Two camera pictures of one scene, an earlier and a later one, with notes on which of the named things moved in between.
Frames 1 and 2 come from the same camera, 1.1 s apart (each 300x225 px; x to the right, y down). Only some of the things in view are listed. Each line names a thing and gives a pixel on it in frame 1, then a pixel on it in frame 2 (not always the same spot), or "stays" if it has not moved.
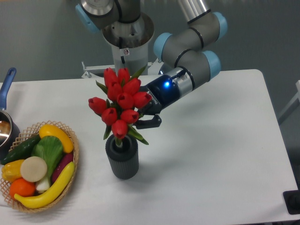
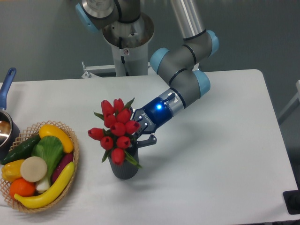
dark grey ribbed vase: [123, 161] stays
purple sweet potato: [67, 159] stays
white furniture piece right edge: [295, 103] stays
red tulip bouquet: [120, 110] → [116, 136]
